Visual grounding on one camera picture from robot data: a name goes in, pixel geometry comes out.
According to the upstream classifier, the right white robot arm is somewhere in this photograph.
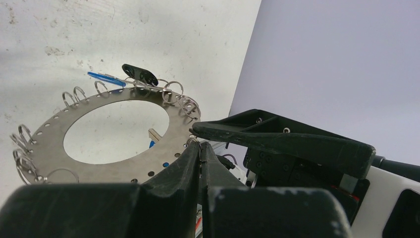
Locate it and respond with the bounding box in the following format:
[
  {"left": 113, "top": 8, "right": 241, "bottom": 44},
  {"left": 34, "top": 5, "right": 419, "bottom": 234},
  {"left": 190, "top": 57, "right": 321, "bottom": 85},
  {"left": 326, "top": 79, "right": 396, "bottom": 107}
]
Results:
[{"left": 191, "top": 109, "right": 420, "bottom": 238}]

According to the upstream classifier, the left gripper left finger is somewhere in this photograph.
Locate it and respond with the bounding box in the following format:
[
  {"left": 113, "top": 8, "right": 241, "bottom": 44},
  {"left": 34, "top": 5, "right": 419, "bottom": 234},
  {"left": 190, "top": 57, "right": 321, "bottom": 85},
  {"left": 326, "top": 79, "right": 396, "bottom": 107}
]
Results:
[{"left": 0, "top": 142, "right": 201, "bottom": 238}]

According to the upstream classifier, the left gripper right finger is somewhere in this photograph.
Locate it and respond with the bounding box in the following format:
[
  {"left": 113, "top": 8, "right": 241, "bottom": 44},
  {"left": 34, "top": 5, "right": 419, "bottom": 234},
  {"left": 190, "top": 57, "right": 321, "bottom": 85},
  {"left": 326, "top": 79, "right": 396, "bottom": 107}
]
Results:
[{"left": 201, "top": 142, "right": 353, "bottom": 238}]

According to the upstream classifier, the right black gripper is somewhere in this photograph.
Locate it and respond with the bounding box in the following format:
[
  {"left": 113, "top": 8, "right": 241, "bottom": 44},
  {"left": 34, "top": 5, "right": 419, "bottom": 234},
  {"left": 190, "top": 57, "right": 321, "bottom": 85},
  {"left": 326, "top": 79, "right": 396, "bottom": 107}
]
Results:
[{"left": 190, "top": 109, "right": 376, "bottom": 224}]

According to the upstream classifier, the black head key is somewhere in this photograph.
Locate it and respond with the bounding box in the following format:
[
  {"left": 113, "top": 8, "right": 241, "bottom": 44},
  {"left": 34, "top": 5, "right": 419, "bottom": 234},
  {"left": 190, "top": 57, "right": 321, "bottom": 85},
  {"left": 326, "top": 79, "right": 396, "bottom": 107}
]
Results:
[{"left": 122, "top": 64, "right": 158, "bottom": 86}]

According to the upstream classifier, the blue head key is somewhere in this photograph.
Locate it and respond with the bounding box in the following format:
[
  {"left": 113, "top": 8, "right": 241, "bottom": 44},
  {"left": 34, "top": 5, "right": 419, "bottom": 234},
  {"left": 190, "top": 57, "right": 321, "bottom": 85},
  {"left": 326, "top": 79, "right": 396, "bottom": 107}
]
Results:
[{"left": 87, "top": 71, "right": 126, "bottom": 87}]

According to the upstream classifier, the metal perforated ring disc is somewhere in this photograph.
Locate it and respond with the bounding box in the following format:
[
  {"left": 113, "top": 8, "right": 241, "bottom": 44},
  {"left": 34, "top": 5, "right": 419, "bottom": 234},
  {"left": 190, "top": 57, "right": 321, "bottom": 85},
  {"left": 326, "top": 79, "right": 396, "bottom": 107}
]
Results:
[{"left": 0, "top": 80, "right": 201, "bottom": 185}]

